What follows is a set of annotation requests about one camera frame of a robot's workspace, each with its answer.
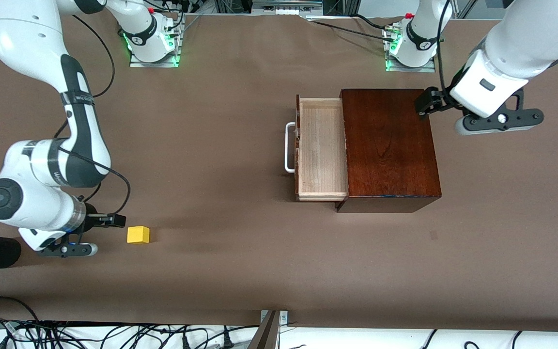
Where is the yellow cube block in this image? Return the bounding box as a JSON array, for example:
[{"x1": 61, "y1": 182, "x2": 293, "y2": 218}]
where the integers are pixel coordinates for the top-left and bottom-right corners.
[{"x1": 127, "y1": 226, "x2": 150, "y2": 244}]

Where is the wooden drawer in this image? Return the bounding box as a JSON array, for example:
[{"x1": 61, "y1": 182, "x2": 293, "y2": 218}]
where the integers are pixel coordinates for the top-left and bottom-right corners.
[{"x1": 296, "y1": 95, "x2": 348, "y2": 202}]

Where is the white drawer handle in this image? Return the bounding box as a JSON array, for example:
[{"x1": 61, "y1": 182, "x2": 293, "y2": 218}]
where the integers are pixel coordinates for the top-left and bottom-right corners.
[{"x1": 285, "y1": 122, "x2": 299, "y2": 174}]

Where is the dark brown wooden cabinet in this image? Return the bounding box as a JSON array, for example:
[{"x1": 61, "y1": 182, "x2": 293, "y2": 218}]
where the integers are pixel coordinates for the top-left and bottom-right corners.
[{"x1": 336, "y1": 88, "x2": 443, "y2": 214}]

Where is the paper table cover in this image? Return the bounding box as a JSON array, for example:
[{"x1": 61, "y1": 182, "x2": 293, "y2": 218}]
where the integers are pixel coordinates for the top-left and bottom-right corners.
[{"x1": 0, "y1": 11, "x2": 558, "y2": 334}]

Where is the silver mounting plate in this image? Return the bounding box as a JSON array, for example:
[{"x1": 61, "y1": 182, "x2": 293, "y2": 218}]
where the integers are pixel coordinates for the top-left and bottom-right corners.
[{"x1": 260, "y1": 310, "x2": 289, "y2": 326}]

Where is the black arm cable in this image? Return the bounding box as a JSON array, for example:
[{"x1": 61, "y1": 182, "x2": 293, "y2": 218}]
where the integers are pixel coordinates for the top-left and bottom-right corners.
[
  {"x1": 55, "y1": 14, "x2": 132, "y2": 218},
  {"x1": 435, "y1": 0, "x2": 454, "y2": 95}
]

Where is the short black cable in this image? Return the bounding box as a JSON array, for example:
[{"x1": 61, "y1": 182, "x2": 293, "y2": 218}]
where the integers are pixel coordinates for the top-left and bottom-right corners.
[{"x1": 354, "y1": 14, "x2": 391, "y2": 30}]

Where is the long black cable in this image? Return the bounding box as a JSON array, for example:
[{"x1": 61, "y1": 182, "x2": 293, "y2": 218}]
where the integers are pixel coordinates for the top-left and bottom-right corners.
[{"x1": 306, "y1": 18, "x2": 398, "y2": 43}]

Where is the thin black cable loop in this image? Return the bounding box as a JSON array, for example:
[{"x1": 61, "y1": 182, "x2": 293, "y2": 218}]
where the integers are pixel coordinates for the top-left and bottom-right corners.
[{"x1": 0, "y1": 296, "x2": 42, "y2": 325}]

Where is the black cable tangle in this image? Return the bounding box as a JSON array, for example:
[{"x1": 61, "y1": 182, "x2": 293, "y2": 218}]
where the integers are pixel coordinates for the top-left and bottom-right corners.
[{"x1": 0, "y1": 317, "x2": 260, "y2": 349}]

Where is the silver frame rail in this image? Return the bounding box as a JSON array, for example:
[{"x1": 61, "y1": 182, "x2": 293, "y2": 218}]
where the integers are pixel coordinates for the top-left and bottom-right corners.
[{"x1": 252, "y1": 0, "x2": 323, "y2": 15}]

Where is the dark grey metal post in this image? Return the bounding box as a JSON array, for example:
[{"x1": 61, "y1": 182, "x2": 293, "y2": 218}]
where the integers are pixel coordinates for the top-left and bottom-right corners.
[{"x1": 248, "y1": 310, "x2": 280, "y2": 349}]

